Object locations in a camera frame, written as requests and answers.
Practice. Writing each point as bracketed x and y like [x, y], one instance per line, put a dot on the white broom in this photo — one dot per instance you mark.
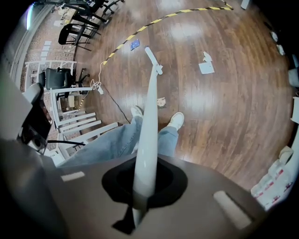
[149, 112]

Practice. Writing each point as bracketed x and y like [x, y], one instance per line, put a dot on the white desk with crossbars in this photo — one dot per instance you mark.
[88, 133]

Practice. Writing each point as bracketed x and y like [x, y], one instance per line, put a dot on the short yellow black floor strip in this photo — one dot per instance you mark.
[81, 103]

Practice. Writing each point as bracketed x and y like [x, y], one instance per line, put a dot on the blue jeans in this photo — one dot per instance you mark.
[112, 142]

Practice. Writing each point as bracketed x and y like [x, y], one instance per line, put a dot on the white metal shelf rack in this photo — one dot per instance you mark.
[46, 62]

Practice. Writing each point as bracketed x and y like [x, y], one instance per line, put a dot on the blue packet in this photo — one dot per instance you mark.
[134, 45]

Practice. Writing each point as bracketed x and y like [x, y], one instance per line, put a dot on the person's white shoe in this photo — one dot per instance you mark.
[175, 121]
[137, 111]

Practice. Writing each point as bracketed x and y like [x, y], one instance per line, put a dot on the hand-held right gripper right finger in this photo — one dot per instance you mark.
[198, 205]

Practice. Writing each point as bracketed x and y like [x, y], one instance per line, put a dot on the small white black bin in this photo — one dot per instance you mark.
[286, 152]

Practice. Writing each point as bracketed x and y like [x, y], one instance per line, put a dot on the person's white right shoe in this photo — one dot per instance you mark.
[175, 121]

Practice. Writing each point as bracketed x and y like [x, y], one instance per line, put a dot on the bright window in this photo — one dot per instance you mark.
[29, 16]

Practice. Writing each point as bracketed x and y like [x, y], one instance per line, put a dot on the black folding chair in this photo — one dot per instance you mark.
[70, 32]

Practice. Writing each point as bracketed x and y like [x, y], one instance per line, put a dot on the white paper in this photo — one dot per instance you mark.
[206, 67]
[207, 56]

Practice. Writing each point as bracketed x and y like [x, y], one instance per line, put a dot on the person's white left shoe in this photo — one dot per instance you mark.
[137, 111]

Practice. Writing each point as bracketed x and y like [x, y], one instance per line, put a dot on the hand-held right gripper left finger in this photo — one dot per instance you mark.
[93, 198]

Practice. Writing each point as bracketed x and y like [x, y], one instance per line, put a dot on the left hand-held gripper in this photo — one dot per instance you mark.
[35, 126]

